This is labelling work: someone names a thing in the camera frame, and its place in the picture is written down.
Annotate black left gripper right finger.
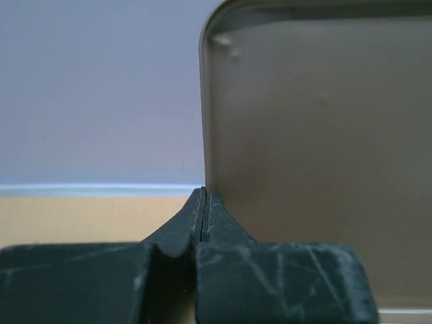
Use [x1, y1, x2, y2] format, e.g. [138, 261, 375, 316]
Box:
[195, 191, 378, 323]

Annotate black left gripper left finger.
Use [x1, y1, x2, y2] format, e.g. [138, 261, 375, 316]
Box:
[1, 188, 205, 323]

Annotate brown tin lid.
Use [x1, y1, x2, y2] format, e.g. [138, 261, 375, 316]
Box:
[200, 1, 431, 309]

